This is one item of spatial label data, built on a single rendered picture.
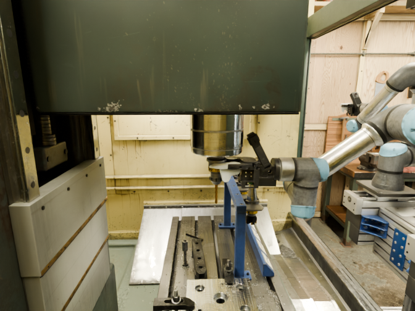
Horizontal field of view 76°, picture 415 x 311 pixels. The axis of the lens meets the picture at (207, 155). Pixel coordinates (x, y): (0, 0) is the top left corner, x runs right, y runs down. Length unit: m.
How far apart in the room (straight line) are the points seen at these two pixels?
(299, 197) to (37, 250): 0.71
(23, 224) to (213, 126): 0.50
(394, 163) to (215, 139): 1.14
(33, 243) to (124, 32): 0.52
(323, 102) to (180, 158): 2.30
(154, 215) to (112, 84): 1.37
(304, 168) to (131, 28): 0.60
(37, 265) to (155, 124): 1.25
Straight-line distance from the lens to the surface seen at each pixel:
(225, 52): 0.68
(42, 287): 0.81
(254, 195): 1.11
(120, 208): 2.05
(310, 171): 0.86
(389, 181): 1.68
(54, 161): 0.90
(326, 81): 3.68
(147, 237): 1.84
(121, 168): 1.94
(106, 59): 0.70
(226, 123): 0.72
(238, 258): 1.17
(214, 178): 0.81
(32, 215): 0.71
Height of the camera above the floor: 1.65
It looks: 13 degrees down
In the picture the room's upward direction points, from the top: straight up
